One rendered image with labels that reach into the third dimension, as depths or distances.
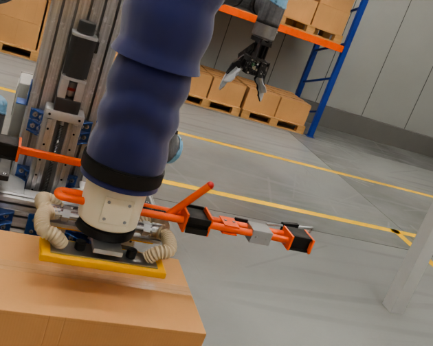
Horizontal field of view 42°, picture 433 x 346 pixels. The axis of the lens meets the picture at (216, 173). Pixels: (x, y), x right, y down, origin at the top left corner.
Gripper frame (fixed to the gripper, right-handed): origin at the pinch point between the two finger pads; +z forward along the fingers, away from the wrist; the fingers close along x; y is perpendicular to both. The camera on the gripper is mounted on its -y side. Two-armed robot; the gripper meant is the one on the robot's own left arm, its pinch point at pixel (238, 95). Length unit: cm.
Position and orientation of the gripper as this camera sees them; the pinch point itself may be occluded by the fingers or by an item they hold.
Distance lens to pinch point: 188.4
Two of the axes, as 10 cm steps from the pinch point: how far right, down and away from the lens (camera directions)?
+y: 2.6, 3.9, -8.8
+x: 9.1, 2.1, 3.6
